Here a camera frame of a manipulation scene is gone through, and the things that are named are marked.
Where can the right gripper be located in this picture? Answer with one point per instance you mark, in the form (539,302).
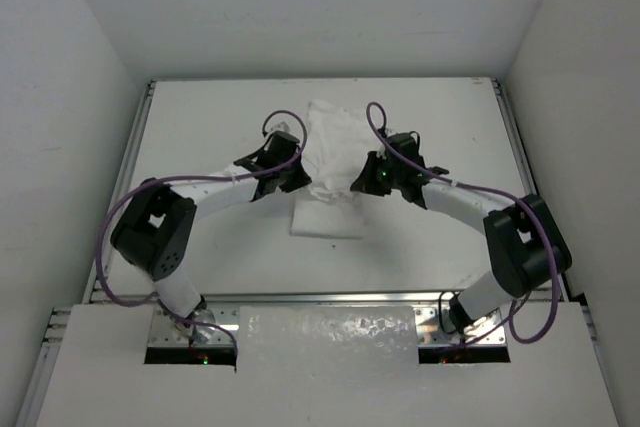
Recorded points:
(366,182)

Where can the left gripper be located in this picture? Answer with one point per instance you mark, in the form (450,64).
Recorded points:
(286,173)

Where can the white t-shirt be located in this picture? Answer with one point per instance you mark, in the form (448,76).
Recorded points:
(339,141)

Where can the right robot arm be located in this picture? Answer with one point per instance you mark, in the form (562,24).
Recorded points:
(525,246)

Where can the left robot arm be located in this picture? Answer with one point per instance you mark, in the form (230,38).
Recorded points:
(153,232)

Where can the white front cover panel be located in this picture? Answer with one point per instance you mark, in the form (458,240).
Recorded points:
(320,367)

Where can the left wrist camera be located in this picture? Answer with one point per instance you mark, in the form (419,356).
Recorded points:
(281,126)

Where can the aluminium table frame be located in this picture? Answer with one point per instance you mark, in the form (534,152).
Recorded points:
(245,256)

